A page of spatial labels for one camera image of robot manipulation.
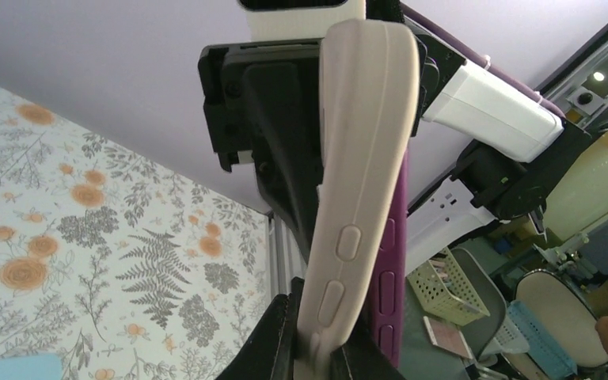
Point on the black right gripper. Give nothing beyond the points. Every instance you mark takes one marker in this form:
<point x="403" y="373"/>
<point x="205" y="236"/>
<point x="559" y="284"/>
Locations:
<point x="263" y="98"/>

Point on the beige phone case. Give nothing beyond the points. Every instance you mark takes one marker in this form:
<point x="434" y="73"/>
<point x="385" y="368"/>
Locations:
<point x="369" y="91"/>

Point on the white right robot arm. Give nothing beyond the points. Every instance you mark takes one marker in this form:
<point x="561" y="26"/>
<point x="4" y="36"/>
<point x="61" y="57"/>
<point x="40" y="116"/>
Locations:
<point x="486" y="150"/>

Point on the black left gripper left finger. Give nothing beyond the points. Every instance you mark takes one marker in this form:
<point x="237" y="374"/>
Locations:
<point x="270" y="350"/>

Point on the cream perforated plastic basket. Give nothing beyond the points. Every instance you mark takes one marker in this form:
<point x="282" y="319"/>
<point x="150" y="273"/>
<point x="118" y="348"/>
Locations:
<point x="444" y="291"/>

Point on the light blue phone case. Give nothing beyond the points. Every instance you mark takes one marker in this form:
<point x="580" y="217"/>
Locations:
<point x="35" y="367"/>

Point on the floral patterned table mat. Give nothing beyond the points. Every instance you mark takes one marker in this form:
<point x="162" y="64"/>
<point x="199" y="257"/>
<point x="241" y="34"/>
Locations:
<point x="121" y="267"/>

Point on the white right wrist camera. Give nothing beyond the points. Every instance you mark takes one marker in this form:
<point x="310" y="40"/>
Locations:
<point x="297" y="20"/>

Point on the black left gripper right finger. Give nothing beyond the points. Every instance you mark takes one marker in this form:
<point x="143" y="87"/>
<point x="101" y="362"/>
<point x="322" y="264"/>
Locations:
<point x="361" y="359"/>

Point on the pink notebook on desk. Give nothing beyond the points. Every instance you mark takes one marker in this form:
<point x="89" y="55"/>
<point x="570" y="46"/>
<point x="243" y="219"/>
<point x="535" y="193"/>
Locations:
<point x="447" y="336"/>

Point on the pink smartphone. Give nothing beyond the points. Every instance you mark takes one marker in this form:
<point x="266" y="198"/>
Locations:
<point x="383" y="309"/>

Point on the grey office chair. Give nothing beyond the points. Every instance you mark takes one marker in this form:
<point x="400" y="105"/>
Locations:
<point x="493" y="333"/>

